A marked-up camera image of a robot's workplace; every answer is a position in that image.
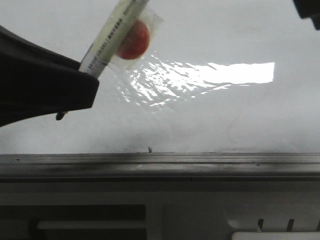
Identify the red round magnet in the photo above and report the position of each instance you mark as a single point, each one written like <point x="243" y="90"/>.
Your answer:
<point x="137" y="42"/>

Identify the white whiteboard with metal frame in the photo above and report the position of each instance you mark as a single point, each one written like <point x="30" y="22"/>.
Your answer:
<point x="226" y="89"/>

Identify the white whiteboard marker pen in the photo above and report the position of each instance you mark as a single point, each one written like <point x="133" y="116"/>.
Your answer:
<point x="110" y="37"/>

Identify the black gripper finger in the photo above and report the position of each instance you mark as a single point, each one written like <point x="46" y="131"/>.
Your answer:
<point x="35" y="81"/>

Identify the black object top right corner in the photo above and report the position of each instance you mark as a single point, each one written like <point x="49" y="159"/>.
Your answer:
<point x="309" y="9"/>

